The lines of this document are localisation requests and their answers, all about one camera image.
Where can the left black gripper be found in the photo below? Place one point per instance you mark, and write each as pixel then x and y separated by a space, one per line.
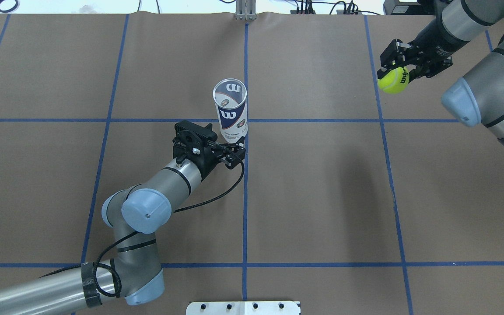
pixel 208 161

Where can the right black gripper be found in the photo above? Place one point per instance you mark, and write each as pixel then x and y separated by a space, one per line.
pixel 432 43

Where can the yellow Wilson tennis ball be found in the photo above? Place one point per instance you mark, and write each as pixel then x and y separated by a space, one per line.
pixel 395 81

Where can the clear tennis ball can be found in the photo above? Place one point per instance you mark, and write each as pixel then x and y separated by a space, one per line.
pixel 230 97

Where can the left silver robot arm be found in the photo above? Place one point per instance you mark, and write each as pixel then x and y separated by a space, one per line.
pixel 130 267

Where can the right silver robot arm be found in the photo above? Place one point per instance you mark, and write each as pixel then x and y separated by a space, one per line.
pixel 477 97

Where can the black box with label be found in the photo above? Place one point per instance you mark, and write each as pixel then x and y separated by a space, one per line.
pixel 408 7

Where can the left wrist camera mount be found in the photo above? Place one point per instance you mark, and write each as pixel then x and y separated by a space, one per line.
pixel 193 137

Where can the aluminium frame post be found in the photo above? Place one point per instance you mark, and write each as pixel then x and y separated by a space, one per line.
pixel 245 10

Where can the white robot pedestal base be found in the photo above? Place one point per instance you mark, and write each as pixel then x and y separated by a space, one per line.
pixel 244 308

